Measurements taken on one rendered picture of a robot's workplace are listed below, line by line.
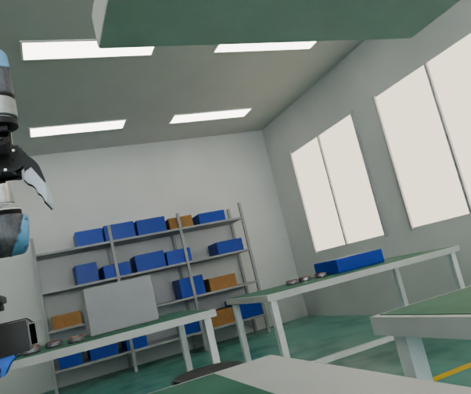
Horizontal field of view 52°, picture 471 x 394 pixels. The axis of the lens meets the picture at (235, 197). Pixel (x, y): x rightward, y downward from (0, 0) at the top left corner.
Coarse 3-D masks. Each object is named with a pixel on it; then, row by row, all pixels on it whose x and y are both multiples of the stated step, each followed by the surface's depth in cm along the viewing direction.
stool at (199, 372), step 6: (204, 366) 230; (210, 366) 226; (216, 366) 223; (222, 366) 219; (228, 366) 215; (186, 372) 224; (192, 372) 221; (198, 372) 218; (204, 372) 214; (210, 372) 211; (174, 378) 216; (180, 378) 213; (186, 378) 209; (192, 378) 206; (174, 384) 208
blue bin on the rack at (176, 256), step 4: (188, 248) 710; (168, 252) 700; (172, 252) 701; (176, 252) 703; (180, 252) 705; (188, 252) 709; (164, 256) 711; (168, 256) 698; (172, 256) 700; (176, 256) 702; (180, 256) 703; (184, 256) 705; (168, 260) 697; (172, 260) 699; (176, 260) 700; (180, 260) 702; (184, 260) 704; (168, 264) 696; (172, 264) 698
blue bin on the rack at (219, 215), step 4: (208, 212) 734; (212, 212) 737; (216, 212) 739; (220, 212) 741; (224, 212) 744; (196, 216) 735; (200, 216) 728; (204, 216) 731; (208, 216) 733; (212, 216) 735; (216, 216) 737; (220, 216) 740; (224, 216) 742; (192, 220) 756; (196, 220) 738; (200, 220) 727; (204, 220) 729; (208, 220) 731; (212, 220) 733; (216, 220) 736
